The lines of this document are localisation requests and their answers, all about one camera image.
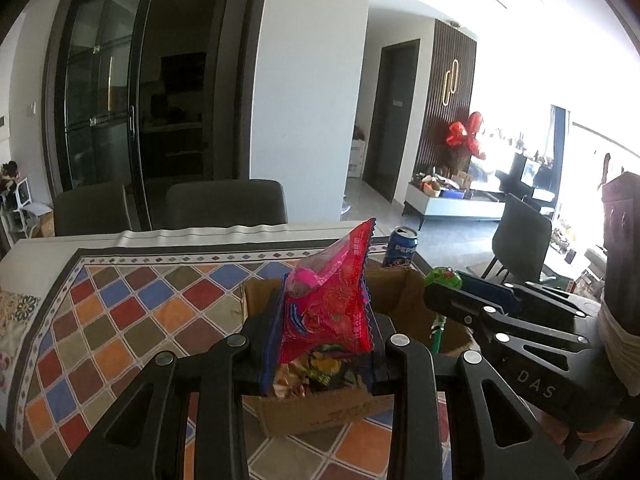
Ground clutter of small goods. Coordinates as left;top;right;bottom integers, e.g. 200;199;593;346
409;169;476;199

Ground black monitor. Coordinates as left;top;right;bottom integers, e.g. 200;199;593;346
509;152;541;194

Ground white small shelf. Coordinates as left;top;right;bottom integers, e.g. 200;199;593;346
0;180;54;247

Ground colourful diamond pattern tablecloth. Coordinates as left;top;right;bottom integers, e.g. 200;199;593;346
10;220;566;480

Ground white storage box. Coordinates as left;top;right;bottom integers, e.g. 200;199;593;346
348;137;366;179

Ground red snack packet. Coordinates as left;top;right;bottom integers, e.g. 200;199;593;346
277;217;377;377

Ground dark glass sliding doors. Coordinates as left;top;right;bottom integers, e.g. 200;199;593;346
42;0;274;234

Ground red foil balloon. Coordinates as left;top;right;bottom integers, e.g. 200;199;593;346
446;111;489;159

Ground brown cardboard box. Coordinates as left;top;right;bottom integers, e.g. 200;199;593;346
241;265;474;439

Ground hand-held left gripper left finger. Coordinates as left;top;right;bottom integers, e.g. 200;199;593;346
57;280;291;480

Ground dark plush toy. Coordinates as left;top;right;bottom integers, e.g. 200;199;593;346
0;160;21;194

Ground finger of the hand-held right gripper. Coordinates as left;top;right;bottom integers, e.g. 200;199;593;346
424;282;626;431
461;274;602;319

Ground cluttered side table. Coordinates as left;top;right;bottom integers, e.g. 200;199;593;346
545;220;609;296

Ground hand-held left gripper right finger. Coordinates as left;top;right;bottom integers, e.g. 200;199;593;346
365;312;581;480

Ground white low cabinet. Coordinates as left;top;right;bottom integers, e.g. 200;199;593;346
403;181;506;231

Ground blue soda can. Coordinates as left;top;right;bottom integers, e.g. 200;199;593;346
382;226;419;271

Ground grey dining chair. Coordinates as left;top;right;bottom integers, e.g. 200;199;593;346
52;182;132;237
164;178;289;231
492;192;546;281

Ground dark wooden door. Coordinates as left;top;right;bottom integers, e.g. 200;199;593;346
362;40;421;204

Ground dark slatted wall panel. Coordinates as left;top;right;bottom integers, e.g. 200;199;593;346
419;18;479;196

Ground gold wall ornament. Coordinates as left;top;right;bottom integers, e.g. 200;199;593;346
442;59;461;109

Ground person's right hand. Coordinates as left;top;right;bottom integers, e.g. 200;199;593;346
561;417;636;466

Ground pile of snack wrappers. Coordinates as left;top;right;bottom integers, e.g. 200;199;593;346
272;345;369;402

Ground blue curtain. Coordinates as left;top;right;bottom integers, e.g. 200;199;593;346
542;104;571;161

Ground green lollipop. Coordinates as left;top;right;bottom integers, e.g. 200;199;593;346
425;266;461;354

